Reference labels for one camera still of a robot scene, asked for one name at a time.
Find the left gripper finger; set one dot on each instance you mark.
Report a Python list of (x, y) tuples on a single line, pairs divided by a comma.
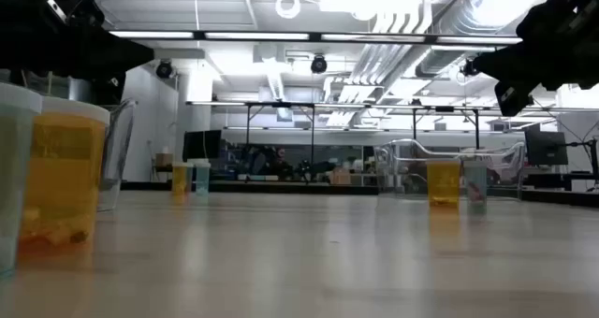
[(110, 91), (124, 53)]

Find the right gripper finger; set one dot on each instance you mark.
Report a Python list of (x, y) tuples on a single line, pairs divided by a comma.
[(505, 65), (512, 100)]

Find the orange pill bottle white cap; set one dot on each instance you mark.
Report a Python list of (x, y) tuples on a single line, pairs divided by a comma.
[(63, 177), (180, 180), (443, 184)]

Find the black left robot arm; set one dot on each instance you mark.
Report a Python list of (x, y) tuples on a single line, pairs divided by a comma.
[(28, 0)]

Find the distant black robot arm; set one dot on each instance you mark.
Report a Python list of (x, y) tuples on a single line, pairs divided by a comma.
[(306, 168)]

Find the black monitor on arm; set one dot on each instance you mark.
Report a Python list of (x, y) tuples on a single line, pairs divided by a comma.
[(545, 147)]

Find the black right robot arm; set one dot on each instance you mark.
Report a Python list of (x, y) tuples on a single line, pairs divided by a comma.
[(580, 0)]

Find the clear plastic bin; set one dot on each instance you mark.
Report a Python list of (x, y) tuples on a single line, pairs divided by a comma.
[(119, 159), (398, 168)]

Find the long ceiling light strip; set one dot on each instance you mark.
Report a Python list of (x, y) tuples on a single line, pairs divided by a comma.
[(154, 34)]

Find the black ceiling spotlight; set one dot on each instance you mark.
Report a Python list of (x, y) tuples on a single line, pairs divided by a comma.
[(318, 64), (164, 69)]

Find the small cardboard box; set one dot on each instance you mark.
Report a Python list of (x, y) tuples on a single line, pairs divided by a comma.
[(164, 160)]

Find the black computer monitor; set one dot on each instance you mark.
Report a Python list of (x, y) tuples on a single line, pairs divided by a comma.
[(202, 145)]

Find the black ceiling camera cluster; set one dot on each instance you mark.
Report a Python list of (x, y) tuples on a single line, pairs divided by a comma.
[(466, 67)]

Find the black metal table frame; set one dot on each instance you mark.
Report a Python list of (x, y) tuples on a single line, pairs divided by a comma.
[(281, 187)]

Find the distant black workstation frame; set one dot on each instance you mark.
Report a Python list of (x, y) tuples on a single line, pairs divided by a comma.
[(312, 135)]

